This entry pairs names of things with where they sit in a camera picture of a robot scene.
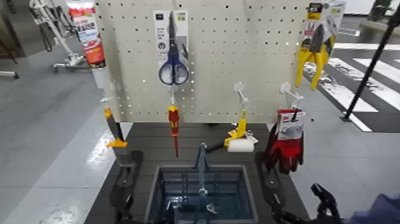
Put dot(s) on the person in white sweater jeans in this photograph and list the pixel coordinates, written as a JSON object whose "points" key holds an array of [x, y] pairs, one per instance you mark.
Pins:
{"points": [[378, 209]]}

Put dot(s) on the brown wooden cabinet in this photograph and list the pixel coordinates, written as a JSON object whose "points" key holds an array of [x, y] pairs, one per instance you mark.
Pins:
{"points": [[11, 28]]}

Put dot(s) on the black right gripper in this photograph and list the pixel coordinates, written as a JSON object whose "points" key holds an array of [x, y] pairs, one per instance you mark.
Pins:
{"points": [[309, 220]]}

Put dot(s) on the black tripod pole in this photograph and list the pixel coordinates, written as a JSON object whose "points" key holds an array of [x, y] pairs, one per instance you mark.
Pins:
{"points": [[372, 67]]}

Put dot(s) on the white wheeled metal stand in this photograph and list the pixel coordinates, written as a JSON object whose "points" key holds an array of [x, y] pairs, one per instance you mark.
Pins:
{"points": [[54, 22]]}

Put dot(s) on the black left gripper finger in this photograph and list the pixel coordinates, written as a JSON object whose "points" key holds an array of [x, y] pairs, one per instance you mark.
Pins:
{"points": [[125, 211]]}

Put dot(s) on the beige perforated pegboard panel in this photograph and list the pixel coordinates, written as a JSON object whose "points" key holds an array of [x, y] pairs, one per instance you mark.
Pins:
{"points": [[225, 62]]}

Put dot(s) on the black pegboard stand leg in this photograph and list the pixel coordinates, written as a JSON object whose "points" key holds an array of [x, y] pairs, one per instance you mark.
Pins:
{"points": [[268, 181], [126, 181]]}

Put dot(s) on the red black gloves with card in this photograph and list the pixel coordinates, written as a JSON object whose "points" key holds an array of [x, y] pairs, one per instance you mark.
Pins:
{"points": [[287, 153]]}

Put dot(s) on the red yellow screwdriver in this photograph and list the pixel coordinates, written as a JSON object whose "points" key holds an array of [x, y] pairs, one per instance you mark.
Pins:
{"points": [[173, 120]]}

